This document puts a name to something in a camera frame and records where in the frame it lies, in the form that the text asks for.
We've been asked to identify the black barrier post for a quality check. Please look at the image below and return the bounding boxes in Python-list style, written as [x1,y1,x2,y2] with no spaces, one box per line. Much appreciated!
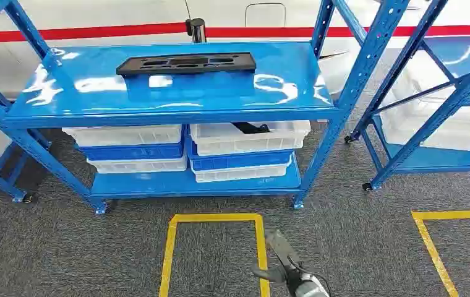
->
[185,18,208,45]

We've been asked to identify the yellow floor tape square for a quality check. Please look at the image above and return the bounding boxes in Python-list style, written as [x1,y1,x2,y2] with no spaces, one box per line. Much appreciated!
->
[411,210,470,297]
[159,213,271,297]

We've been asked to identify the blue plastic crate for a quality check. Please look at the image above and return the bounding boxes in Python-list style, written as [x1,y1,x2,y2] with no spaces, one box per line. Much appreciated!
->
[75,141,186,161]
[186,139,295,172]

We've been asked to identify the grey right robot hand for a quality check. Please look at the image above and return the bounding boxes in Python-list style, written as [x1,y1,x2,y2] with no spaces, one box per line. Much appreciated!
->
[252,228,306,288]

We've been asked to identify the black foam tray with cutouts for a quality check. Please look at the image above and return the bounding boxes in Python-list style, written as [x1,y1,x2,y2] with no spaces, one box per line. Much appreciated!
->
[116,52,257,76]

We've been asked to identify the black part in crate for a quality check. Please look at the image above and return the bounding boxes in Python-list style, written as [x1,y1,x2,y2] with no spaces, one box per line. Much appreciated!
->
[231,122,271,136]

